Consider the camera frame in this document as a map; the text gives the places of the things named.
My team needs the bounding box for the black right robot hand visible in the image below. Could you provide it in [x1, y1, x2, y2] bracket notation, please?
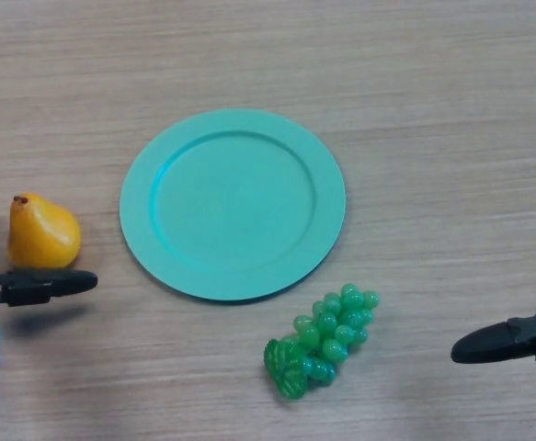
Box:
[450, 51, 536, 366]

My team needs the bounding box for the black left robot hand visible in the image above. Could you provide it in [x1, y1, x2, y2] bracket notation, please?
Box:
[0, 160, 98, 308]

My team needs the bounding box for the yellow pear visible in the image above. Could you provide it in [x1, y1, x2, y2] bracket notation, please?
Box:
[7, 192, 82, 271]

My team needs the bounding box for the green round plate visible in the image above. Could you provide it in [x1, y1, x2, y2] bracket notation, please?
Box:
[119, 108, 347, 305]

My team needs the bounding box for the green grape bunch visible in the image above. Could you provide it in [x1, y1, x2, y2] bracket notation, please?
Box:
[262, 282, 381, 401]

